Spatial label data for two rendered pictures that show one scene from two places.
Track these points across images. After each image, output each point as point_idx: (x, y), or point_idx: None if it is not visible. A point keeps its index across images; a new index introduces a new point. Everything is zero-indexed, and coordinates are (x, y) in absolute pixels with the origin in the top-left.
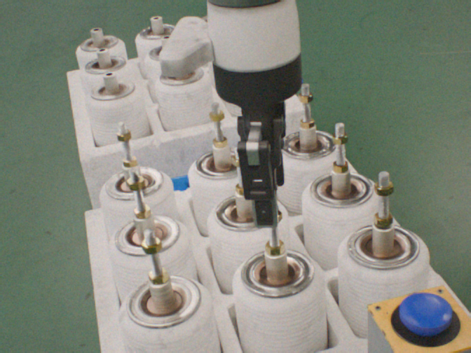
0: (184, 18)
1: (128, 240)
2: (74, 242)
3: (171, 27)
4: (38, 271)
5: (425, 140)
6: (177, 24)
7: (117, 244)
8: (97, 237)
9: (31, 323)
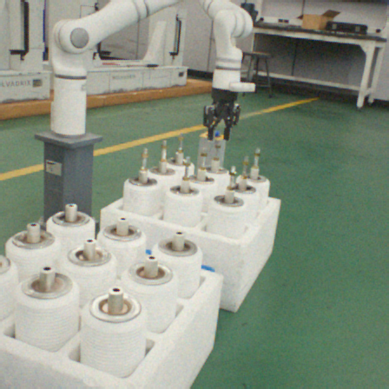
0: (236, 83)
1: (250, 189)
2: (230, 364)
3: (29, 282)
4: (267, 357)
5: None
6: (240, 84)
7: (255, 189)
8: (248, 234)
9: (285, 327)
